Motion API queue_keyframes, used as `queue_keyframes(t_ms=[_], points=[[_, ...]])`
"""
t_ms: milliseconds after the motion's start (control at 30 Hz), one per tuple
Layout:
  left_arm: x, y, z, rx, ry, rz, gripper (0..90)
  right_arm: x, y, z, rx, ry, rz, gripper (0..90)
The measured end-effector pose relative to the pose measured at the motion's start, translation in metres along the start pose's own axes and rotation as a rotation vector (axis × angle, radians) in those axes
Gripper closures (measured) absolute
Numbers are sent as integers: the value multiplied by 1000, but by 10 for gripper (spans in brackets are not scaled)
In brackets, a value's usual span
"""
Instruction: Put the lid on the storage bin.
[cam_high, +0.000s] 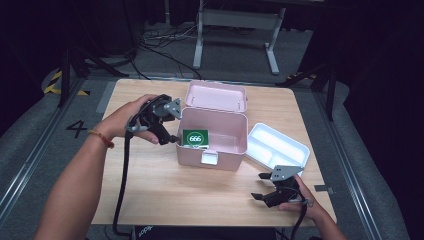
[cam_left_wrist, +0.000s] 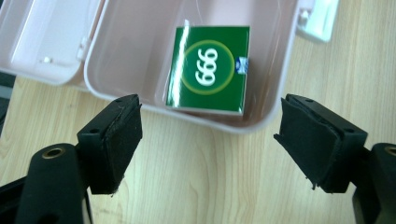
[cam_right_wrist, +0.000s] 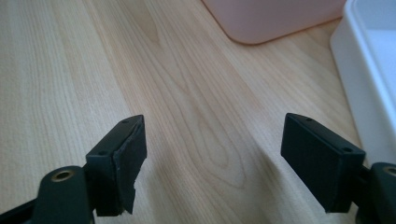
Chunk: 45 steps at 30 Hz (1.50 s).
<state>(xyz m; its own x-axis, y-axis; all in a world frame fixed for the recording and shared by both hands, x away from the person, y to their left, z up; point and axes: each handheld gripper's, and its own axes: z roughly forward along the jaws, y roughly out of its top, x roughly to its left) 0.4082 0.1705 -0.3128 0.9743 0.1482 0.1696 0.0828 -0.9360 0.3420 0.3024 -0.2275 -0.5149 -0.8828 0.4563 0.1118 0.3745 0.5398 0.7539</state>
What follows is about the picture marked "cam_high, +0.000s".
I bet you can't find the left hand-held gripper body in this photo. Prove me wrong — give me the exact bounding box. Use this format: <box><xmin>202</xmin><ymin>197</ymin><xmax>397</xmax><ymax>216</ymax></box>
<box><xmin>125</xmin><ymin>94</ymin><xmax>183</xmax><ymax>133</ymax></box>

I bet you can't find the grey floor rail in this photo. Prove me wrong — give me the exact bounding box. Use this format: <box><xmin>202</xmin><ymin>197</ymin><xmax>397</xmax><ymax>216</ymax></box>
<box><xmin>312</xmin><ymin>91</ymin><xmax>384</xmax><ymax>240</ymax></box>
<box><xmin>0</xmin><ymin>78</ymin><xmax>86</xmax><ymax>219</ymax></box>

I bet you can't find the tangle of black floor cables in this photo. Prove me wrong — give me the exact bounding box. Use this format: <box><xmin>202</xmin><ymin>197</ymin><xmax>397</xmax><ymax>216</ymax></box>
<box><xmin>131</xmin><ymin>19</ymin><xmax>205</xmax><ymax>82</ymax></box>

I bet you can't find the green and white carton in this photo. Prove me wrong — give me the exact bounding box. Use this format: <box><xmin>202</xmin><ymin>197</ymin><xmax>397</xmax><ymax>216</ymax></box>
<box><xmin>181</xmin><ymin>128</ymin><xmax>210</xmax><ymax>150</ymax></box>

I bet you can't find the person's black clothing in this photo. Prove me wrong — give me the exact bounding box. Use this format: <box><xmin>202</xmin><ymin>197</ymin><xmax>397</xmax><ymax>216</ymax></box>
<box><xmin>132</xmin><ymin>225</ymin><xmax>278</xmax><ymax>240</ymax></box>

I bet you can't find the person's left hand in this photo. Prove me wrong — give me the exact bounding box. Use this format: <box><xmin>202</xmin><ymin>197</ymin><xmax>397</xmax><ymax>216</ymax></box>
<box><xmin>94</xmin><ymin>93</ymin><xmax>160</xmax><ymax>145</ymax></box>

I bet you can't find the white metal stand frame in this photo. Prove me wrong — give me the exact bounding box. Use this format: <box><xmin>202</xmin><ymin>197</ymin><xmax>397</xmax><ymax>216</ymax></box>
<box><xmin>192</xmin><ymin>0</ymin><xmax>287</xmax><ymax>76</ymax></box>

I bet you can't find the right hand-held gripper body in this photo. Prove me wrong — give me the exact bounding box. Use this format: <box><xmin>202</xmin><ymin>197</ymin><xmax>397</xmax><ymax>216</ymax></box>
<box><xmin>265</xmin><ymin>164</ymin><xmax>310</xmax><ymax>208</ymax></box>

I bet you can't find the white divided tray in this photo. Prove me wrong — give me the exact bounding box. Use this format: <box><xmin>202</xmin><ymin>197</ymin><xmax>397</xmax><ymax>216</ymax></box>
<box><xmin>244</xmin><ymin>122</ymin><xmax>311</xmax><ymax>178</ymax></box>

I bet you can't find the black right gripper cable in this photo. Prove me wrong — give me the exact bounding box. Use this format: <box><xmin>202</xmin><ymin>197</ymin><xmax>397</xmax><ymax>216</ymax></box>
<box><xmin>289</xmin><ymin>203</ymin><xmax>309</xmax><ymax>240</ymax></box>

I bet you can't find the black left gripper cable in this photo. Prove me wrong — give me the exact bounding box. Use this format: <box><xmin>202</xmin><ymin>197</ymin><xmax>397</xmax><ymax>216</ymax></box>
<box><xmin>112</xmin><ymin>130</ymin><xmax>135</xmax><ymax>237</ymax></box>

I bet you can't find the pink storage box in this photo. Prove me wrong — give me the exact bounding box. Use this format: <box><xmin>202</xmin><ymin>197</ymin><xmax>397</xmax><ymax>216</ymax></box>
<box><xmin>175</xmin><ymin>79</ymin><xmax>250</xmax><ymax>172</ymax></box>

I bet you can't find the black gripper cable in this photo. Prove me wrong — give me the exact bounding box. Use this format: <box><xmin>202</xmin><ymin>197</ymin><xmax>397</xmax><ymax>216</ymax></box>
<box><xmin>112</xmin><ymin>130</ymin><xmax>135</xmax><ymax>237</ymax></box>
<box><xmin>289</xmin><ymin>203</ymin><xmax>309</xmax><ymax>240</ymax></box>

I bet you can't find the yellow and black floor tape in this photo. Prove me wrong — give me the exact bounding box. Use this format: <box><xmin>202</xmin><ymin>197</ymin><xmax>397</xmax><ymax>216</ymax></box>
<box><xmin>42</xmin><ymin>69</ymin><xmax>91</xmax><ymax>97</ymax></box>

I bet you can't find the small grey floor tape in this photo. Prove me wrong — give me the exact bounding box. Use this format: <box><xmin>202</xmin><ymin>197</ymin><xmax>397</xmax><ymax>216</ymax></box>
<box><xmin>313</xmin><ymin>184</ymin><xmax>335</xmax><ymax>195</ymax></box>

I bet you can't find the black metal stand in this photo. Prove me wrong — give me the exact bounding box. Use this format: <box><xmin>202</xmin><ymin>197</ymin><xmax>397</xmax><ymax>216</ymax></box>
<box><xmin>57</xmin><ymin>45</ymin><xmax>130</xmax><ymax>109</ymax></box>
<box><xmin>275</xmin><ymin>62</ymin><xmax>336</xmax><ymax>122</ymax></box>

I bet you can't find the person's right hand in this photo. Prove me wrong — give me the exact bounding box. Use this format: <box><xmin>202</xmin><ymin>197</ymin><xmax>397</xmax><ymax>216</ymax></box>
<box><xmin>277</xmin><ymin>174</ymin><xmax>330</xmax><ymax>223</ymax></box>

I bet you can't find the red string bracelet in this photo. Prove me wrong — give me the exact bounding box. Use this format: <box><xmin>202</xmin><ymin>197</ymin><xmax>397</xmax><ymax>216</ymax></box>
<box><xmin>87</xmin><ymin>129</ymin><xmax>116</xmax><ymax>150</ymax></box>

